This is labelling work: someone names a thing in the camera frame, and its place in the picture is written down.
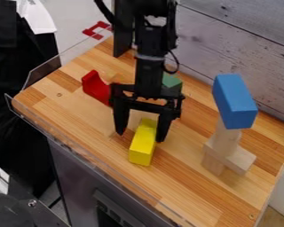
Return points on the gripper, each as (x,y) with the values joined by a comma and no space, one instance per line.
(148,88)

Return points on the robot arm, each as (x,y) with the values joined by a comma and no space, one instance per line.
(152,26)

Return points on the yellow rectangular block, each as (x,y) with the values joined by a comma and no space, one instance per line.
(143,144)

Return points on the green cube block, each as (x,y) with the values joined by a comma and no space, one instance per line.
(172,84)

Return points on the red arch block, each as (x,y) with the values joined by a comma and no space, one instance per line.
(96,86)

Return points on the plain wooden cylinder block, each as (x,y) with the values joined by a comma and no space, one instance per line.
(226,139)

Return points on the plain wooden rectangular block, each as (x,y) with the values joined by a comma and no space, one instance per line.
(227,159)

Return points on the blue rectangular block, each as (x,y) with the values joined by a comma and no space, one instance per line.
(233,100)

